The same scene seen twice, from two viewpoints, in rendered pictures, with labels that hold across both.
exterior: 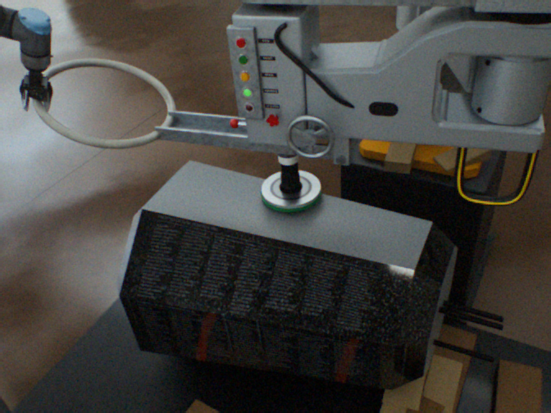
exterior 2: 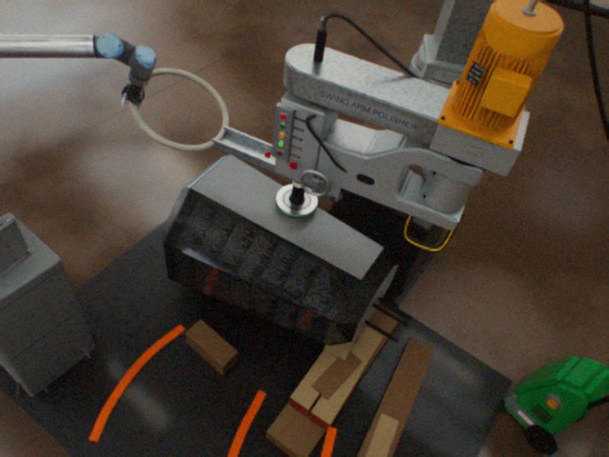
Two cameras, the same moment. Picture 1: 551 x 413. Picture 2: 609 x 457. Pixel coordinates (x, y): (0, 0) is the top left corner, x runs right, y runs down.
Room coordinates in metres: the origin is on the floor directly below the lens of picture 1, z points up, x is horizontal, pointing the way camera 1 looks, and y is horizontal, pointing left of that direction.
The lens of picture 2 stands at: (-0.27, 0.01, 2.86)
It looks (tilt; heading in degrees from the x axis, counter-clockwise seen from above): 50 degrees down; 356
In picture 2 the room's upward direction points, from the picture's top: 10 degrees clockwise
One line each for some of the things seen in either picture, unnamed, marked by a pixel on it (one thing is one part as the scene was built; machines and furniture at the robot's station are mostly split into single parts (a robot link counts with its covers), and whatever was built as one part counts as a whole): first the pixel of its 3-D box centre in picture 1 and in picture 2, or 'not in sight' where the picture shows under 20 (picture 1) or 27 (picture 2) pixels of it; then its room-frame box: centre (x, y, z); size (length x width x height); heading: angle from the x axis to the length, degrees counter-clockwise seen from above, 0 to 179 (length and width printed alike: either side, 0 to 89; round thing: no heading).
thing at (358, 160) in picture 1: (422, 203); (391, 215); (2.00, -0.70, 0.37); 0.66 x 0.66 x 0.74; 58
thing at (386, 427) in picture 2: not in sight; (382, 438); (0.68, -0.66, 0.10); 0.25 x 0.10 x 0.01; 158
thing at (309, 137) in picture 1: (312, 131); (317, 178); (1.42, -0.13, 1.19); 0.15 x 0.10 x 0.15; 70
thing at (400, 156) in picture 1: (401, 153); not in sight; (1.81, -0.52, 0.81); 0.20 x 0.10 x 0.05; 156
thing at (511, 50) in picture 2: not in sight; (501, 70); (1.34, -0.68, 1.89); 0.31 x 0.28 x 0.40; 160
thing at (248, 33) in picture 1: (247, 74); (283, 133); (1.49, 0.04, 1.37); 0.08 x 0.03 x 0.28; 70
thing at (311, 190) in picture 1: (290, 188); (296, 200); (1.58, -0.06, 0.87); 0.21 x 0.21 x 0.01
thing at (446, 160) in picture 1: (462, 154); not in sight; (1.77, -0.75, 0.80); 0.20 x 0.10 x 0.05; 107
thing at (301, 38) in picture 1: (307, 75); (323, 139); (1.55, -0.14, 1.32); 0.36 x 0.22 x 0.45; 70
